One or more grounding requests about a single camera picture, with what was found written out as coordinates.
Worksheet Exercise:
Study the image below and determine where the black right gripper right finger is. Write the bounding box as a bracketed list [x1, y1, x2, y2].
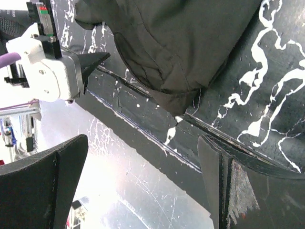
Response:
[197, 135, 305, 229]

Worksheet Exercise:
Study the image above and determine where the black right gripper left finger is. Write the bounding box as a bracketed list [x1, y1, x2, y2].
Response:
[0, 134, 88, 229]

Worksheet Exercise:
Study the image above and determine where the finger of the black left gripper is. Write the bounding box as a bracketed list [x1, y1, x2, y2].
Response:
[78, 52, 110, 94]

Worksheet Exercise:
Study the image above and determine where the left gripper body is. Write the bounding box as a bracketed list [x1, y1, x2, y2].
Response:
[6, 24, 82, 102]

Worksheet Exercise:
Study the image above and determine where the black shirt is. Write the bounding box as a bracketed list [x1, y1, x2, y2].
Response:
[74, 0, 260, 116]

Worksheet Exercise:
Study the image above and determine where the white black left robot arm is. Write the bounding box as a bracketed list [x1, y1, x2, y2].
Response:
[0, 2, 110, 102]

